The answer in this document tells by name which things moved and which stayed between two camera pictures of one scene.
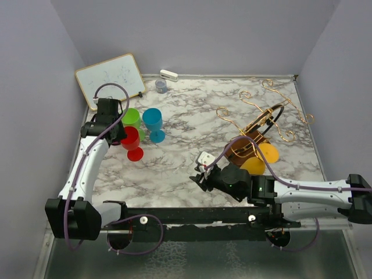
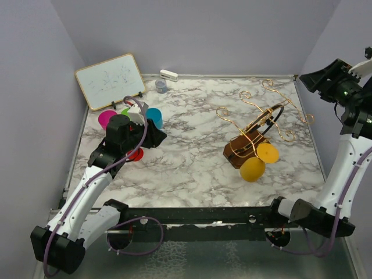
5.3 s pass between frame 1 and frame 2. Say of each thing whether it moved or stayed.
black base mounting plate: stayed
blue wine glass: stayed
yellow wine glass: stayed
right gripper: moved
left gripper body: moved
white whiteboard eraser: stayed
